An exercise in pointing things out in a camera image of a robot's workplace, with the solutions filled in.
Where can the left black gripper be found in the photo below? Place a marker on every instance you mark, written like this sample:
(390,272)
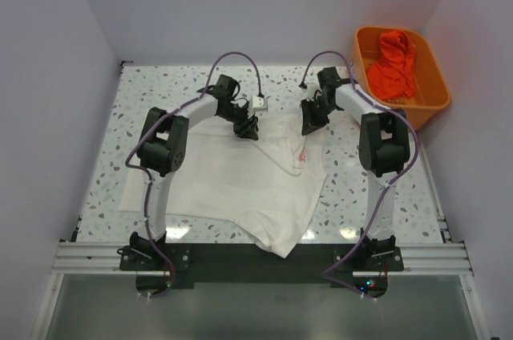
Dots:
(248,127)

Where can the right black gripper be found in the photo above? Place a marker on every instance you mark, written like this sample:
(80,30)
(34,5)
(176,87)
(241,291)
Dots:
(309,122)

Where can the white coca-cola t shirt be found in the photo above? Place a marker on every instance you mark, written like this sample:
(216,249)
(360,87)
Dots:
(269,187)

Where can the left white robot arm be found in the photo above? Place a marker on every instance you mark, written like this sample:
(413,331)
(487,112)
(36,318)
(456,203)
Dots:
(162,146)

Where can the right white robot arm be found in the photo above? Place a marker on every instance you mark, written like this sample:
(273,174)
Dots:
(383,149)

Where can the orange t shirt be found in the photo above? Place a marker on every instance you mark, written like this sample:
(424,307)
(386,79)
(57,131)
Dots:
(392,76)

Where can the orange plastic basket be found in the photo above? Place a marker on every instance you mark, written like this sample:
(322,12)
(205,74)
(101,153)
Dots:
(431,94)

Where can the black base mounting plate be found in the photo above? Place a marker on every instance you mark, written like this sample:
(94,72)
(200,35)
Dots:
(168,278)

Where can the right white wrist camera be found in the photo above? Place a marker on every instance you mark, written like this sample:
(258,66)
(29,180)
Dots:
(312,90)

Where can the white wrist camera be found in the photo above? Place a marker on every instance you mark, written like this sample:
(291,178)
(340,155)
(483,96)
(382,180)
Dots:
(312,90)
(258,104)

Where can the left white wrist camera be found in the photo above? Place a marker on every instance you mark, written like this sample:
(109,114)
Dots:
(258,104)

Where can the aluminium frame rail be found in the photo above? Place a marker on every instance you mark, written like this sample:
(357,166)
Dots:
(439,260)

